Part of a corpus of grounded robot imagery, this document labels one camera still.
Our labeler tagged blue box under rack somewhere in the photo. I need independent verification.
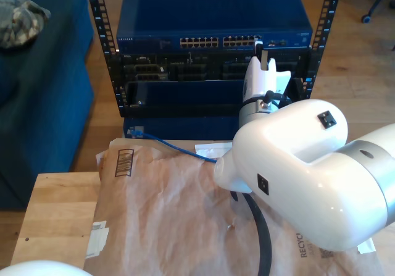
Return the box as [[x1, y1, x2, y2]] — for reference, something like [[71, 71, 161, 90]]
[[122, 115, 311, 141]]

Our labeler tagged short white tape piece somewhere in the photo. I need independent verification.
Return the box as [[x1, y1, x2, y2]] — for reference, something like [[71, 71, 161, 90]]
[[357, 238, 377, 254]]

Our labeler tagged torn white shipping label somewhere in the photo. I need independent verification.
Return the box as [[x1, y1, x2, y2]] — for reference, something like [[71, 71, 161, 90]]
[[85, 222, 109, 258]]

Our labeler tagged brown paper mailer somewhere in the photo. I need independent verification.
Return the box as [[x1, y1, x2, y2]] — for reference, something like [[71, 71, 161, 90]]
[[83, 136, 385, 276]]

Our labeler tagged black rack frame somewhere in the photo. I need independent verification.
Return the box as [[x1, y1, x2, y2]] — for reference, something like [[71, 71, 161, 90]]
[[83, 0, 346, 119]]

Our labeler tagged camouflage cloth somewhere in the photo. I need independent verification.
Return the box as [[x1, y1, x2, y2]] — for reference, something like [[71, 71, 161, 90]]
[[0, 0, 52, 49]]

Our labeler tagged blue network cable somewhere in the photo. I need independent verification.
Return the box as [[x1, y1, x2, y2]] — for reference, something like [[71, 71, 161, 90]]
[[129, 127, 218, 165]]

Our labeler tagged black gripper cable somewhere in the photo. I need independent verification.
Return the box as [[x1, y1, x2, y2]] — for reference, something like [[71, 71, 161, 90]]
[[264, 90, 293, 107]]

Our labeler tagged blue sofa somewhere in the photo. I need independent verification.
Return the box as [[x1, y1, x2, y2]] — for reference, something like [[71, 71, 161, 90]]
[[0, 0, 95, 211]]

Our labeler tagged long white tape strip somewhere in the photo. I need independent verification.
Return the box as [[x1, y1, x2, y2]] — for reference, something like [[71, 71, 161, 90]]
[[194, 143, 233, 159]]

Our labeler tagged blue network switch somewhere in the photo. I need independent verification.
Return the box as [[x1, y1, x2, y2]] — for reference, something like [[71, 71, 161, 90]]
[[116, 0, 313, 54]]

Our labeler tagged office chair base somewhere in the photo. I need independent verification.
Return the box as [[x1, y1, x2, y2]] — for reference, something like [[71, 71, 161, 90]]
[[342, 0, 395, 23]]

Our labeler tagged black rack server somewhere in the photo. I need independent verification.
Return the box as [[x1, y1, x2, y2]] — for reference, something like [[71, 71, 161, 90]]
[[118, 52, 311, 82]]

